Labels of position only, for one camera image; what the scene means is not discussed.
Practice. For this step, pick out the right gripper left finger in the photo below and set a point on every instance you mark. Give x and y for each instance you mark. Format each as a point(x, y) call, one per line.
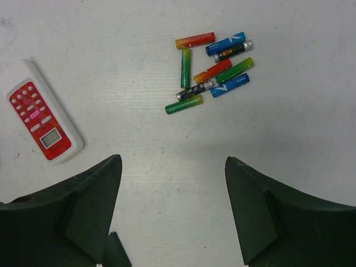
point(66, 224)

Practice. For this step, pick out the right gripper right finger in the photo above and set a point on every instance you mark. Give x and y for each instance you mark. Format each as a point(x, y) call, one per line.
point(278, 225)

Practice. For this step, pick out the green battery bottom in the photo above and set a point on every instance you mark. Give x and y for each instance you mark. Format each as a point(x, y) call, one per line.
point(183, 105)

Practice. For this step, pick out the green battery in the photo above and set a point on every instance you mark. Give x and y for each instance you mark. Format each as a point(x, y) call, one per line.
point(183, 105)
point(234, 71)

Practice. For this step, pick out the red white remote control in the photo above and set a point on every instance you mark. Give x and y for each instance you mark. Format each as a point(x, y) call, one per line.
point(36, 106)

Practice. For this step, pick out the blue battery bottom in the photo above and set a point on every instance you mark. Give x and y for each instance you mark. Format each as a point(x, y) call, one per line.
point(230, 85)

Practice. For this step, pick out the blue battery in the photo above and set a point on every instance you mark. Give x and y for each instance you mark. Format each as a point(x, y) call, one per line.
point(230, 85)
point(225, 43)

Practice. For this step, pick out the black silver battery bottom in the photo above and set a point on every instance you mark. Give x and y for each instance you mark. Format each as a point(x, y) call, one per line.
point(195, 90)

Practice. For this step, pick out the black silver battery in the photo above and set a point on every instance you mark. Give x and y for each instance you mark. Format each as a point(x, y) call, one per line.
point(195, 90)
point(236, 50)

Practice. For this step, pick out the green battery right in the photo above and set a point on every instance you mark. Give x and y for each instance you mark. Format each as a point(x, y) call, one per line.
point(234, 71)

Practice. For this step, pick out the orange battery middle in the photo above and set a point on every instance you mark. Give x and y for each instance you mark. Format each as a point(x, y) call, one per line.
point(213, 71)

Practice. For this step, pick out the orange battery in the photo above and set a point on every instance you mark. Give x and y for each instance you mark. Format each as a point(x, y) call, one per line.
point(213, 71)
point(196, 40)

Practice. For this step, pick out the green battery vertical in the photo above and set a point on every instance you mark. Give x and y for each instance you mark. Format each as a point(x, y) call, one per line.
point(185, 68)

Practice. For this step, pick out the black silver battery top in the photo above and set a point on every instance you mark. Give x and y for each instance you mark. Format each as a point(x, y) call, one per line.
point(236, 50)

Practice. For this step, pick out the blue battery top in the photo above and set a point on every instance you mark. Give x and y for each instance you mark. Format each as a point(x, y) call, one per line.
point(225, 43)

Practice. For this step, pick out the orange battery top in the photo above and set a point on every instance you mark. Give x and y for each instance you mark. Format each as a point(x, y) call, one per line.
point(196, 40)

